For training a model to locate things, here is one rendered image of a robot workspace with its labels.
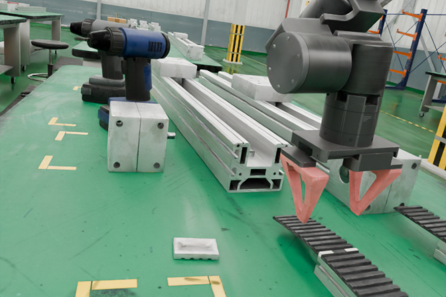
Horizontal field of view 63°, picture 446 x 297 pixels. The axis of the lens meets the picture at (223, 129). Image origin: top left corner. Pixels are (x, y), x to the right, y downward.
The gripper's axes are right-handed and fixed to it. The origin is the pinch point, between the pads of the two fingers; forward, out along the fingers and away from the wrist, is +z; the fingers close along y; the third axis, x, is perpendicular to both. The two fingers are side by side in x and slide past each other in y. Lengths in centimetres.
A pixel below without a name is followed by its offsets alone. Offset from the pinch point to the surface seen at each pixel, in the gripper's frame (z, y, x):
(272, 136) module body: -2.1, -2.9, -20.3
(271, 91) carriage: -4, -18, -49
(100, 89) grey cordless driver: 1, 22, -71
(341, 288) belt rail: 5.0, 2.6, 6.8
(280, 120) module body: -0.1, -13.6, -35.7
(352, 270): 2.4, 2.2, 7.2
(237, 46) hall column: 60, -408, -961
